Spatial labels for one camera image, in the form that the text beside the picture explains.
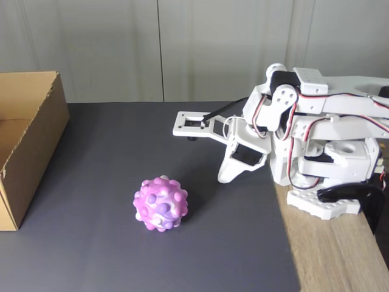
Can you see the pink purple bumpy ball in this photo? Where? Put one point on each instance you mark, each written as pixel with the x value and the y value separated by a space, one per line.
pixel 161 203

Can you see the brown cardboard box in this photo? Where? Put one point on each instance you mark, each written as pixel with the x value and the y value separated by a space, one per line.
pixel 42 137

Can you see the black table clamp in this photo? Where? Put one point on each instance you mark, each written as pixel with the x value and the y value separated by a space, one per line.
pixel 373 210

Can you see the dark grey table mat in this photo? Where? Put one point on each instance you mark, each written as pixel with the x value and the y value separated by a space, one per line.
pixel 121 258

